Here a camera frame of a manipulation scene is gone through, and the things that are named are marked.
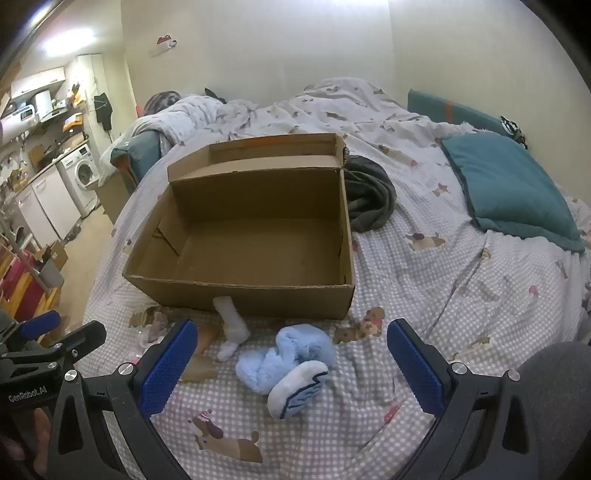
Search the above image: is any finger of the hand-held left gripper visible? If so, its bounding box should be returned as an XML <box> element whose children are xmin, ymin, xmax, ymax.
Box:
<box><xmin>16</xmin><ymin>310</ymin><xmax>62</xmax><ymax>340</ymax></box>
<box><xmin>25</xmin><ymin>320</ymin><xmax>108</xmax><ymax>370</ymax></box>

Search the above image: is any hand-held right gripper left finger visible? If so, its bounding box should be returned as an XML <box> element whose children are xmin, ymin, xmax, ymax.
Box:
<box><xmin>46</xmin><ymin>318</ymin><xmax>199</xmax><ymax>480</ymax></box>

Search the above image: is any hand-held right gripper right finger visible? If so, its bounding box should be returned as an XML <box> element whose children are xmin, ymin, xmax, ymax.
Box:
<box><xmin>386</xmin><ymin>318</ymin><xmax>550</xmax><ymax>480</ymax></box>

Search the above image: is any blue white fluffy sock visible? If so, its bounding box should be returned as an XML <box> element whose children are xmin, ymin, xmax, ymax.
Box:
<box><xmin>268</xmin><ymin>360</ymin><xmax>329</xmax><ymax>420</ymax></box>

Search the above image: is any light blue fluffy sock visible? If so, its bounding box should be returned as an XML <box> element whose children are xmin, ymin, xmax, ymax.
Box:
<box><xmin>235</xmin><ymin>323</ymin><xmax>338</xmax><ymax>395</ymax></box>

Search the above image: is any brown cardboard box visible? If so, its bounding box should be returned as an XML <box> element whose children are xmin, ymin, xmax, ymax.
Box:
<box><xmin>122</xmin><ymin>133</ymin><xmax>356</xmax><ymax>320</ymax></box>

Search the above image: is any person's left hand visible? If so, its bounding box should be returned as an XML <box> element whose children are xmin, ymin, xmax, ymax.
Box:
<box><xmin>0</xmin><ymin>406</ymin><xmax>51</xmax><ymax>467</ymax></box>

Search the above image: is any yellow wooden shelf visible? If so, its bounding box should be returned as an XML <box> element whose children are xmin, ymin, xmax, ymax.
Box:
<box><xmin>0</xmin><ymin>244</ymin><xmax>61</xmax><ymax>324</ymax></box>

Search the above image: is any red pink crate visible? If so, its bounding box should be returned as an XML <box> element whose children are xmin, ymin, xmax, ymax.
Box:
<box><xmin>0</xmin><ymin>258</ymin><xmax>38</xmax><ymax>305</ymax></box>

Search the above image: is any grey bin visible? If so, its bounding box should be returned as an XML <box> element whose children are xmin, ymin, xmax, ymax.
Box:
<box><xmin>34</xmin><ymin>261</ymin><xmax>65</xmax><ymax>289</ymax></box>

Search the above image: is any brown sock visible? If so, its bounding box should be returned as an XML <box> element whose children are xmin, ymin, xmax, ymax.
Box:
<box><xmin>179</xmin><ymin>323</ymin><xmax>222</xmax><ymax>383</ymax></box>

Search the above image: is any small cardboard floor box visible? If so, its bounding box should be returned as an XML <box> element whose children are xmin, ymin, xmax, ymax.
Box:
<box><xmin>44</xmin><ymin>240</ymin><xmax>69</xmax><ymax>271</ymax></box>

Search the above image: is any white under-counter cabinets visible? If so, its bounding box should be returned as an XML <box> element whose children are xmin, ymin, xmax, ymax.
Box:
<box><xmin>16</xmin><ymin>164</ymin><xmax>81</xmax><ymax>247</ymax></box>

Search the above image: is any tan carton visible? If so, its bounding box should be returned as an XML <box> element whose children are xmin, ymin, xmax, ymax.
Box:
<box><xmin>99</xmin><ymin>178</ymin><xmax>134</xmax><ymax>224</ymax></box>

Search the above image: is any person's grey trouser leg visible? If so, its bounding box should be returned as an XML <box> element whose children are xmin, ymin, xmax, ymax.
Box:
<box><xmin>503</xmin><ymin>342</ymin><xmax>591</xmax><ymax>480</ymax></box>

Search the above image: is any white washing machine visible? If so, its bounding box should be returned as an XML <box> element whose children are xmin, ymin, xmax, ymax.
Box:
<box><xmin>59</xmin><ymin>143</ymin><xmax>100</xmax><ymax>217</ymax></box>

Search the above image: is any dark grey cloth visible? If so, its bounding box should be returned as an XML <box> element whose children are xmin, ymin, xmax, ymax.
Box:
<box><xmin>344</xmin><ymin>155</ymin><xmax>398</xmax><ymax>233</ymax></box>

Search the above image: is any teal bed armrest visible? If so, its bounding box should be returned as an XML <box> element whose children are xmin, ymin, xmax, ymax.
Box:
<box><xmin>110</xmin><ymin>129</ymin><xmax>162</xmax><ymax>195</ymax></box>

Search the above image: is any white water heater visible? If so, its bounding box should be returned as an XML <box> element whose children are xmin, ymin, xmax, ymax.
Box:
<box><xmin>0</xmin><ymin>113</ymin><xmax>40</xmax><ymax>141</ymax></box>

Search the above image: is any teal pillow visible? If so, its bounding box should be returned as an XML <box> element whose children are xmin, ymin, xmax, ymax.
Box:
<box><xmin>440</xmin><ymin>134</ymin><xmax>586</xmax><ymax>254</ymax></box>

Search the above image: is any grey striped cushion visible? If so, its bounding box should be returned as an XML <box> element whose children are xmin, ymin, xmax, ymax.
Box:
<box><xmin>143</xmin><ymin>91</ymin><xmax>182</xmax><ymax>115</ymax></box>

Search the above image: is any black white patterned item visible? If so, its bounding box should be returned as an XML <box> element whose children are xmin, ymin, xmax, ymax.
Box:
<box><xmin>500</xmin><ymin>115</ymin><xmax>528</xmax><ymax>148</ymax></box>

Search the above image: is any teal headboard cushion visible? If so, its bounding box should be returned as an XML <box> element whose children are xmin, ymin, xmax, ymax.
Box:
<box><xmin>407</xmin><ymin>89</ymin><xmax>513</xmax><ymax>137</ymax></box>

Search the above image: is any white wall cabinet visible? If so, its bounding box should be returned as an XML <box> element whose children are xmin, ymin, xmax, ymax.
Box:
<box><xmin>9</xmin><ymin>67</ymin><xmax>66</xmax><ymax>100</ymax></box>

